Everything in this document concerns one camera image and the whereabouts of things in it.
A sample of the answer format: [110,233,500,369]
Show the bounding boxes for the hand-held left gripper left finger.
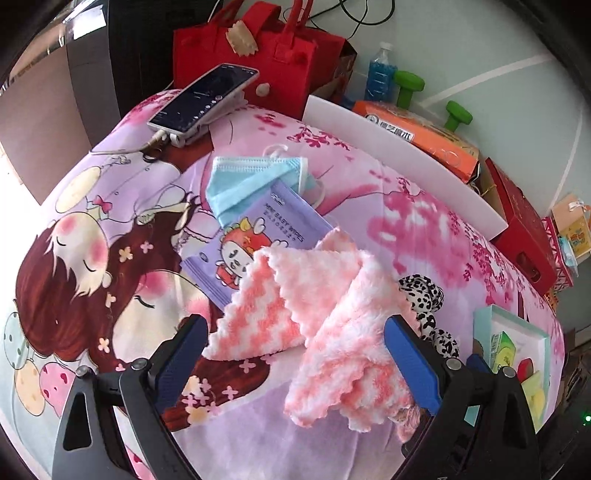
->
[51,314,211,480]

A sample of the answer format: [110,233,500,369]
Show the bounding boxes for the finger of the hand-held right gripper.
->
[466,353,493,376]

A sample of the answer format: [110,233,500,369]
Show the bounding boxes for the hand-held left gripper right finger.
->
[384,315,541,480]

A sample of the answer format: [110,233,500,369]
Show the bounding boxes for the white tray with teal rim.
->
[464,305,552,432]

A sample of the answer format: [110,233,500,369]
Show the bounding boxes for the pink knitted piece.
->
[396,402,423,445]

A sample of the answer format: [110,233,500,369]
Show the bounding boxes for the leopard print scrunchie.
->
[399,274,460,358]

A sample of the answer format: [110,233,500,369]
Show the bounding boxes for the red lattice box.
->
[540,217,578,294]

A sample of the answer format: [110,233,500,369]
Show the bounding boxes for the purple wet wipes packet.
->
[180,181,333,311]

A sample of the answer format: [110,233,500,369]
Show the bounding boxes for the cartoon printed blanket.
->
[0,90,566,480]

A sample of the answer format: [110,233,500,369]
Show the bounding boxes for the red cardboard box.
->
[485,157,557,296]

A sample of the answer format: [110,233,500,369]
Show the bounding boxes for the cartoon printed gift box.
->
[551,194,591,259]

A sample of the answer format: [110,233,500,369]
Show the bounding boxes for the blue face mask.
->
[205,156,310,227]

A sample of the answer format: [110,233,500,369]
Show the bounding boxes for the white foam board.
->
[302,95,509,241]

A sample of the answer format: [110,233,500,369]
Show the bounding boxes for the orange cardboard box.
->
[353,100,481,183]

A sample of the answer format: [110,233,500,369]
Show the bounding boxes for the white phone stand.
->
[168,92,245,148]

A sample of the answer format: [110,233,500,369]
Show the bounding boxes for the green dumbbell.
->
[444,100,472,132]
[394,71,424,109]

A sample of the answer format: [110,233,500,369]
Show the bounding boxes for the smartphone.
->
[148,64,259,134]

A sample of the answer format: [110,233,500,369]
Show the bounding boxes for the blue liquid plastic bottle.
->
[366,42,398,104]

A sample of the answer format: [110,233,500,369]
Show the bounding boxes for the red paper gift bag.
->
[323,39,358,104]

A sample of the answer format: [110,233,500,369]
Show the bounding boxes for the red felt handbag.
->
[173,0,347,118]

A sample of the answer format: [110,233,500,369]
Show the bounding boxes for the white charging cable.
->
[90,131,171,157]

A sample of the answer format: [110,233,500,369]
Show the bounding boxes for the black cables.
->
[339,0,393,26]

